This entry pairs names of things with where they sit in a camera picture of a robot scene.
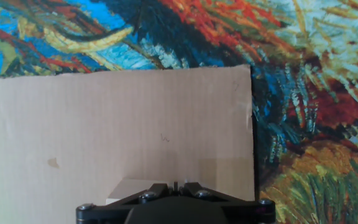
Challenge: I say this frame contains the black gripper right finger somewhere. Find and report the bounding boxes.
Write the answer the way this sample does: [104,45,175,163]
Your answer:
[176,182,277,224]

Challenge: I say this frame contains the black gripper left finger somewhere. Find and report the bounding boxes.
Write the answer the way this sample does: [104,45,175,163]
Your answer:
[75,182,178,224]

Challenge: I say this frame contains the small wooden block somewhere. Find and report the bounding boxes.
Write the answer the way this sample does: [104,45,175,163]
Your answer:
[105,177,171,205]

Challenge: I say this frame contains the brown cardboard sheet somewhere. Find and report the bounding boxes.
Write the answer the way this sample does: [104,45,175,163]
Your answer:
[0,64,258,224]

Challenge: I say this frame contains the colourful painted sunflower cloth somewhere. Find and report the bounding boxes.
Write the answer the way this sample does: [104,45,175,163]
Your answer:
[0,0,358,224]

